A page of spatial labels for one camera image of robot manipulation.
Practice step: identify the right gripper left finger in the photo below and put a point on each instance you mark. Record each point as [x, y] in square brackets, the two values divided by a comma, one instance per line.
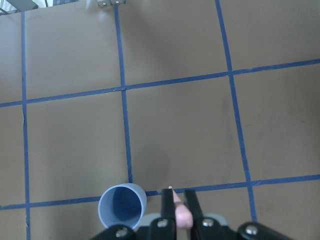
[164, 226]

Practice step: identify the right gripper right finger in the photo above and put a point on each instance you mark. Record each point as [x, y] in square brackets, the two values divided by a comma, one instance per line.
[205, 226]

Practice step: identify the pink chopstick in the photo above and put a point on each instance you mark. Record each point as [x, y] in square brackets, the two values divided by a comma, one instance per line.
[183, 216]

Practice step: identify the light blue plastic cup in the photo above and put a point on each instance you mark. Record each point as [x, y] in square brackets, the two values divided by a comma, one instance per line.
[122, 204]

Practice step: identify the aluminium frame post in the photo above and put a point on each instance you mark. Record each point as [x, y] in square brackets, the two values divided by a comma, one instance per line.
[109, 3]

